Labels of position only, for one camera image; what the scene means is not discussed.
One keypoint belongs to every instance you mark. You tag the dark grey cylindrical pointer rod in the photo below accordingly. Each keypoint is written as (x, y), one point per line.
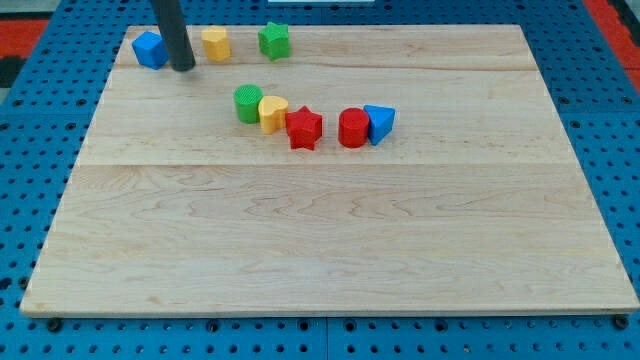
(171, 24)

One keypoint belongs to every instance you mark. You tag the yellow heart block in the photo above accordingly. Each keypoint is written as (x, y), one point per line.
(272, 112)

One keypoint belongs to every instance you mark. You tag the blue cube block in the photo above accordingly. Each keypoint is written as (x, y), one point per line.
(150, 50)

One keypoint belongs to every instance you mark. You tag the yellow pentagon block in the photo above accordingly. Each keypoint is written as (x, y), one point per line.
(216, 43)

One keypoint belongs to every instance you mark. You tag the green star block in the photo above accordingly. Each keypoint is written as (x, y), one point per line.
(274, 41)

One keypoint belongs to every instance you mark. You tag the green cylinder block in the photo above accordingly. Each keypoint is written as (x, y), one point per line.
(246, 99)

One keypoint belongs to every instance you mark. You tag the red star block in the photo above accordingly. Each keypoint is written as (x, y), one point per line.
(304, 128)

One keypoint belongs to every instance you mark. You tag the red cylinder block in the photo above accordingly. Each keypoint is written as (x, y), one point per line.
(353, 125)

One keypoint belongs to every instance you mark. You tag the blue triangle block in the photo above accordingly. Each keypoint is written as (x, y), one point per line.
(381, 121)

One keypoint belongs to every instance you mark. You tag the light wooden board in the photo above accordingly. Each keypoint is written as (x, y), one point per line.
(473, 205)

